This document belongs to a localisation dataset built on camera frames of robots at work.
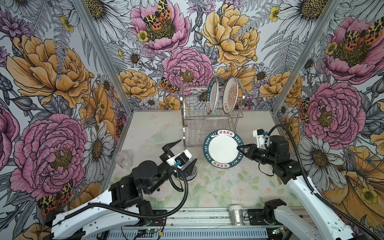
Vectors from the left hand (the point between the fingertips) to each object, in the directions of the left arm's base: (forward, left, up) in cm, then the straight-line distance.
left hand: (185, 152), depth 61 cm
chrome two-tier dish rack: (+37, -6, -26) cm, 46 cm away
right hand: (+5, -24, -10) cm, 27 cm away
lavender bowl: (-1, -2, -24) cm, 24 cm away
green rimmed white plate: (+8, -16, -11) cm, 21 cm away
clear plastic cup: (+13, +39, -30) cm, 51 cm away
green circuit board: (-23, +17, -33) cm, 44 cm away
